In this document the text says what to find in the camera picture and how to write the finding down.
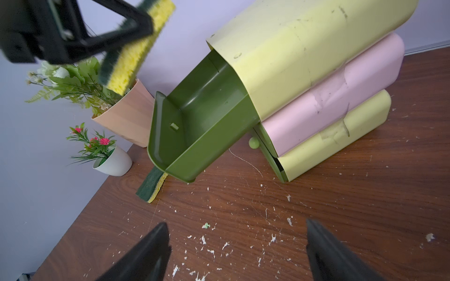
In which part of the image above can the green pink drawer cabinet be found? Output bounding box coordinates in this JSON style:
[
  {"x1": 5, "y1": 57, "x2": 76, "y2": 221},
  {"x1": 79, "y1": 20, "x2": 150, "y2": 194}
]
[{"x1": 206, "y1": 0, "x2": 420, "y2": 183}]

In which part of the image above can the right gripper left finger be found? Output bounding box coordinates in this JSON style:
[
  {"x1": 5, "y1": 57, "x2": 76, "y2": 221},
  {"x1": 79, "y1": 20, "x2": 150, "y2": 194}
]
[{"x1": 98, "y1": 222, "x2": 172, "y2": 281}]

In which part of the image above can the yellow green sponge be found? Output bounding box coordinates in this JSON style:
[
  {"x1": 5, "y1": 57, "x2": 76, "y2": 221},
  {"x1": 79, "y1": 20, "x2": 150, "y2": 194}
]
[
  {"x1": 98, "y1": 0, "x2": 176, "y2": 96},
  {"x1": 136, "y1": 167, "x2": 169, "y2": 203}
]

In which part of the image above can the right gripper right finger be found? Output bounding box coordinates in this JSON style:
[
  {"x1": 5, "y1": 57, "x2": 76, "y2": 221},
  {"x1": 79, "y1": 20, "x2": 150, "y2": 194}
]
[{"x1": 307, "y1": 219, "x2": 384, "y2": 281}]

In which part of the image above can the small white flower pot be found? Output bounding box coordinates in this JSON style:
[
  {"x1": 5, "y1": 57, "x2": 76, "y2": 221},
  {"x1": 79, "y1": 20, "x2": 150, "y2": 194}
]
[{"x1": 93, "y1": 146, "x2": 132, "y2": 177}]

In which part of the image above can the pink flowers small plant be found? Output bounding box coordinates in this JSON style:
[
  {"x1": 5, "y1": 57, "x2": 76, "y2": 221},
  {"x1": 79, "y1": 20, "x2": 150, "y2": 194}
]
[{"x1": 66, "y1": 123, "x2": 116, "y2": 166}]

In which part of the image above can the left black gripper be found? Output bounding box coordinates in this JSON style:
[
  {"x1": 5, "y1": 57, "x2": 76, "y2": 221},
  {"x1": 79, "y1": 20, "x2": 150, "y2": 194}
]
[{"x1": 1, "y1": 1, "x2": 154, "y2": 64}]

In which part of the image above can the white flowers green plant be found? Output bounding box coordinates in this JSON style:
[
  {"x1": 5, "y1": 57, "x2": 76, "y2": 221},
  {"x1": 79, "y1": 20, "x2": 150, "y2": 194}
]
[{"x1": 25, "y1": 57, "x2": 122, "y2": 117}]

